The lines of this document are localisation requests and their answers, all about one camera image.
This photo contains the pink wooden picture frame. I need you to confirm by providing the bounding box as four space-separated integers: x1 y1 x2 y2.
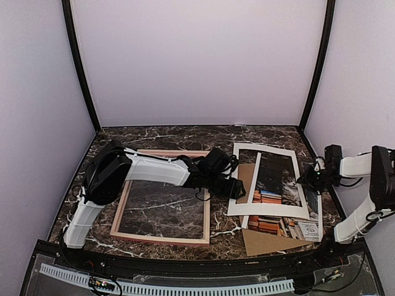
109 149 211 247

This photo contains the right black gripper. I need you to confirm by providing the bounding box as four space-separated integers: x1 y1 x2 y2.
297 165 341 193

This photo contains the left black corner post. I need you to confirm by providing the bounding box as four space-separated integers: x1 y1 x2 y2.
61 0 101 133

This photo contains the clear acrylic sheet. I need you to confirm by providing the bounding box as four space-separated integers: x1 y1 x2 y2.
118 180 205 240

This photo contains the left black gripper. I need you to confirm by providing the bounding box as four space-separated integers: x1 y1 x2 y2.
205 172 245 200

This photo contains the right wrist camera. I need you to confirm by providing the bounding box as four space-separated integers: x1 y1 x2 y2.
313 156 325 175

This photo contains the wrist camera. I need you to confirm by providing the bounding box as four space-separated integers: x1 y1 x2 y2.
313 156 325 175
223 155 239 176

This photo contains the brown cardboard backing board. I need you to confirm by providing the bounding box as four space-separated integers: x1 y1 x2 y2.
236 163 314 257

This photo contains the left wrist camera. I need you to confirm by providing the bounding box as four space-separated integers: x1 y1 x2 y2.
223 155 239 176

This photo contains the black front rail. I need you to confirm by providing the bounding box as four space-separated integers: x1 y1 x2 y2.
36 243 356 280

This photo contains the cat and books photo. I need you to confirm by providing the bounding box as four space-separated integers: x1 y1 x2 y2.
241 151 323 242

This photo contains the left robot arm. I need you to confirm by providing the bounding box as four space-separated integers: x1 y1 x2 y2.
59 140 246 269

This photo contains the right black corner post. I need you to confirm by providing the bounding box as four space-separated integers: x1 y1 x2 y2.
299 0 336 132

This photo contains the black corner post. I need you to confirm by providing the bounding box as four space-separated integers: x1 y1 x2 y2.
61 0 101 133
299 0 336 132

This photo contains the white photo mat board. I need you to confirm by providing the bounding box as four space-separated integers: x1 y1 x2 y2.
227 142 310 220

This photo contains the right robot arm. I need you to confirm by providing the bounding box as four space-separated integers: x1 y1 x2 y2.
297 144 394 268

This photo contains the white slotted cable duct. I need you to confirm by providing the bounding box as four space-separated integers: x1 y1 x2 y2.
39 263 295 295

